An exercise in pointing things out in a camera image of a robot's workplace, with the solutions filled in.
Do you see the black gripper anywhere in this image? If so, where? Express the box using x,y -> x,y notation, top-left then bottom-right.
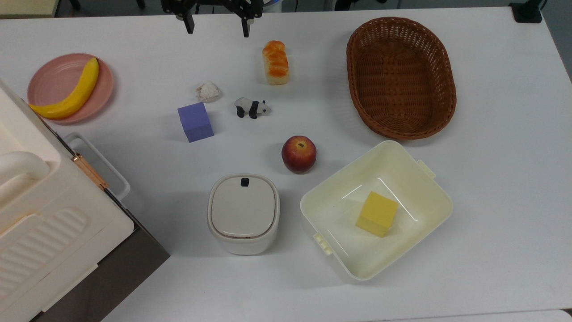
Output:
162,0 -> 264,38

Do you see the orange glazed bread loaf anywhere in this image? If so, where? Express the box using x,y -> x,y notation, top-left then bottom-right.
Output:
262,40 -> 290,85

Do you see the brown wicker basket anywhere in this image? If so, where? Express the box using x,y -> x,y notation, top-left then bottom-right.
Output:
346,17 -> 457,140

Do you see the crumpled white paper ball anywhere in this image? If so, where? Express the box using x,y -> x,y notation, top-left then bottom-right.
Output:
195,81 -> 221,103

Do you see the black white panda figurine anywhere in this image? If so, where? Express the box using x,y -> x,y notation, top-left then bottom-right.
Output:
234,97 -> 271,119

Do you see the purple cube block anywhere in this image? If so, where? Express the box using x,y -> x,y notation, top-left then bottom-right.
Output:
177,102 -> 215,143

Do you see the red apple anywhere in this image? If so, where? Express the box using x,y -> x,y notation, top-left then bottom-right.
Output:
281,136 -> 317,175

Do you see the yellow banana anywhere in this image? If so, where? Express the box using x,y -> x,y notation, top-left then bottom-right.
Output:
29,57 -> 100,120

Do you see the pink round plate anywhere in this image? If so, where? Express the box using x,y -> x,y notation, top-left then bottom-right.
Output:
27,53 -> 114,124

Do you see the clear plastic tray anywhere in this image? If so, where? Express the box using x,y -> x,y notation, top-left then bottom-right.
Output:
64,133 -> 131,203

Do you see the white lidded container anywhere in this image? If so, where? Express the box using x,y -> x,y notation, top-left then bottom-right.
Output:
207,174 -> 281,256

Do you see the wooden side table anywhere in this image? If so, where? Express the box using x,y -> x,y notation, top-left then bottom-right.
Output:
0,0 -> 61,19

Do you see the yellow cube block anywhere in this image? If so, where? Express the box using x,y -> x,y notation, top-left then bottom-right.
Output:
355,191 -> 399,238

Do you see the cream plastic bin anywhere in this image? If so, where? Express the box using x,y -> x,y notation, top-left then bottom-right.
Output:
300,140 -> 454,282

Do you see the white countertop appliance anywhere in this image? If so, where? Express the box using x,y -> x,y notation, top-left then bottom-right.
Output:
0,80 -> 171,322

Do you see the black table clamp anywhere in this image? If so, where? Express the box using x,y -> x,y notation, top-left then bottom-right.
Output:
509,0 -> 547,24

